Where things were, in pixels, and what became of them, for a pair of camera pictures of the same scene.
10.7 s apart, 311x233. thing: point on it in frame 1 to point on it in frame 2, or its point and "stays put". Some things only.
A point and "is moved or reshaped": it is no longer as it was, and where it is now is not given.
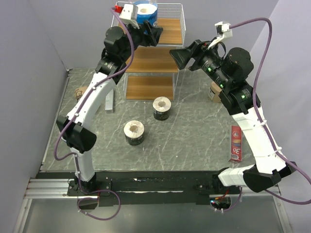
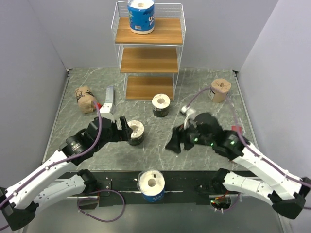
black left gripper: [152, 38] to [125, 132]
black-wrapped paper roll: [133, 131] stays put
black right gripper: [199, 49] to [174, 143]
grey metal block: [110, 102] stays put
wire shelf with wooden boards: [152, 74] stays put
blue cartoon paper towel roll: [146, 11] is moved or reshaped
